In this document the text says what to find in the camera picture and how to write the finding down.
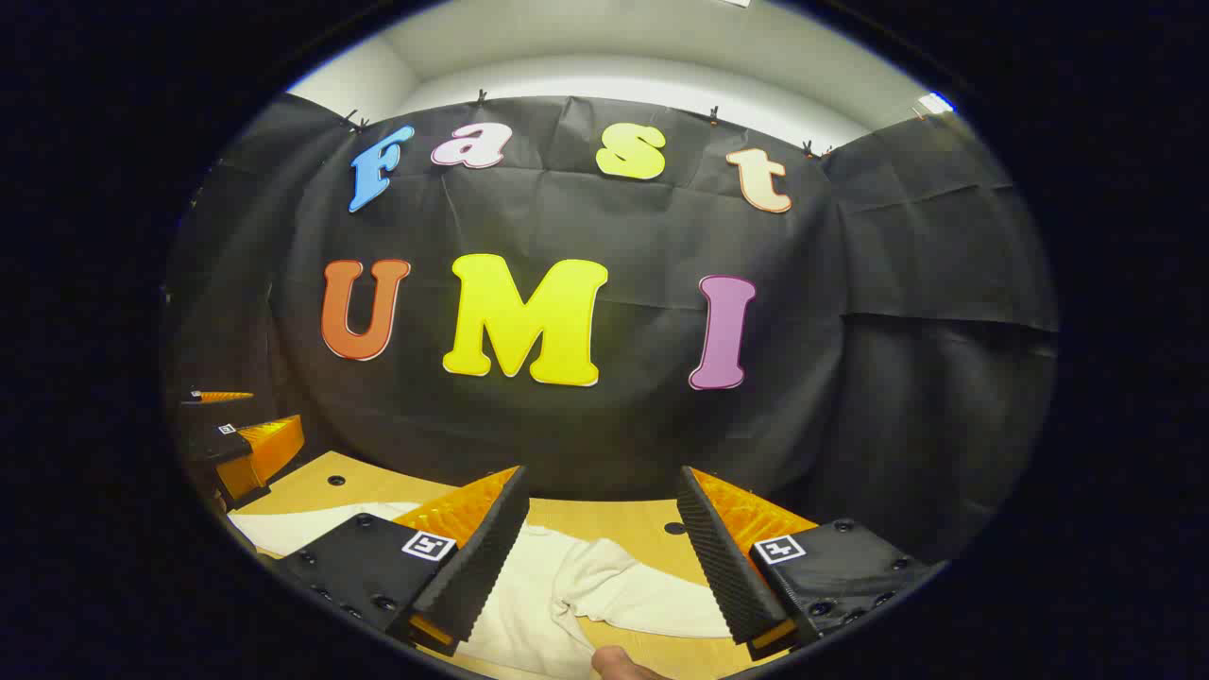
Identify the cream knit sweater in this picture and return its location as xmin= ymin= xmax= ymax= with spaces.
xmin=230 ymin=501 xmax=736 ymax=680

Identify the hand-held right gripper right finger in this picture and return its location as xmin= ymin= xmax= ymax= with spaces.
xmin=675 ymin=465 xmax=947 ymax=662

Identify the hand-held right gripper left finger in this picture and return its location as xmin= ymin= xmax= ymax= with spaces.
xmin=272 ymin=465 xmax=531 ymax=657

